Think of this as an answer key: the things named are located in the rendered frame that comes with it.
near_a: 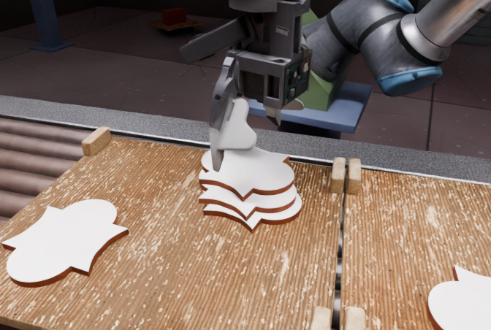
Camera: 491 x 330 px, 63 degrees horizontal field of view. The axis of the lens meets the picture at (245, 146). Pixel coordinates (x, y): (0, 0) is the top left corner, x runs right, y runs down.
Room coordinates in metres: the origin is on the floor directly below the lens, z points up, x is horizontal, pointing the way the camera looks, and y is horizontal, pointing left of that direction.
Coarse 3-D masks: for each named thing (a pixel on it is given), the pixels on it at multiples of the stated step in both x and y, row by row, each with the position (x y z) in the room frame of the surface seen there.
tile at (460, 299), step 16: (464, 272) 0.30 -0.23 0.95; (448, 288) 0.28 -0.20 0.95; (464, 288) 0.28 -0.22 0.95; (480, 288) 0.28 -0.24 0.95; (432, 304) 0.26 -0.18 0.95; (448, 304) 0.26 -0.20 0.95; (464, 304) 0.26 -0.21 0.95; (480, 304) 0.26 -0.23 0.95; (432, 320) 0.24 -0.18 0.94; (448, 320) 0.24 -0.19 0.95; (464, 320) 0.24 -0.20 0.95; (480, 320) 0.24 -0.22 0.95
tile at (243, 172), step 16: (208, 160) 0.49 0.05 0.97; (224, 160) 0.49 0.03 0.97; (240, 160) 0.49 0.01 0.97; (256, 160) 0.49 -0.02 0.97; (272, 160) 0.49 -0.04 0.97; (288, 160) 0.50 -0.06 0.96; (208, 176) 0.45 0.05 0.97; (224, 176) 0.45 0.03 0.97; (240, 176) 0.45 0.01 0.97; (256, 176) 0.45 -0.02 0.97; (272, 176) 0.45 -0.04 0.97; (288, 176) 0.45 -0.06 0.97; (240, 192) 0.41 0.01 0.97; (256, 192) 0.42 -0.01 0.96; (272, 192) 0.42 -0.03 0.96
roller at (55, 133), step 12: (0, 120) 0.71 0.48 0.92; (12, 120) 0.71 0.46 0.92; (12, 132) 0.68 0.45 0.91; (24, 132) 0.68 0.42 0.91; (36, 132) 0.67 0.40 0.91; (48, 132) 0.67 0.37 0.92; (60, 132) 0.66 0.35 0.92; (72, 132) 0.66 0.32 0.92; (84, 132) 0.66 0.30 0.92; (168, 144) 0.61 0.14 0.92
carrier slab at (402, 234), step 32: (384, 192) 0.45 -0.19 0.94; (416, 192) 0.45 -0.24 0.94; (448, 192) 0.45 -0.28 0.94; (480, 192) 0.45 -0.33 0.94; (352, 224) 0.38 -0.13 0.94; (384, 224) 0.38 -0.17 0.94; (416, 224) 0.38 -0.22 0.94; (448, 224) 0.38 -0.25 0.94; (480, 224) 0.38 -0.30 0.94; (352, 256) 0.33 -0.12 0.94; (384, 256) 0.33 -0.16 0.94; (416, 256) 0.33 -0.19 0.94; (448, 256) 0.33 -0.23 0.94; (480, 256) 0.33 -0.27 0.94; (352, 288) 0.28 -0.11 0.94; (384, 288) 0.28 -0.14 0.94; (416, 288) 0.28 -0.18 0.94; (384, 320) 0.25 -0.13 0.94; (416, 320) 0.25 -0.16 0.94
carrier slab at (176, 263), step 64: (64, 192) 0.45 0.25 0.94; (128, 192) 0.45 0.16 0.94; (192, 192) 0.45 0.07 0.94; (320, 192) 0.45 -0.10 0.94; (0, 256) 0.33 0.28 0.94; (128, 256) 0.33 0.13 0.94; (192, 256) 0.33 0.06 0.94; (256, 256) 0.33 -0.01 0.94; (320, 256) 0.33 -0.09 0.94; (0, 320) 0.25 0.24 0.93; (64, 320) 0.25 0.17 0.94; (128, 320) 0.25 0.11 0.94; (192, 320) 0.25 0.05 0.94; (256, 320) 0.25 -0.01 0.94
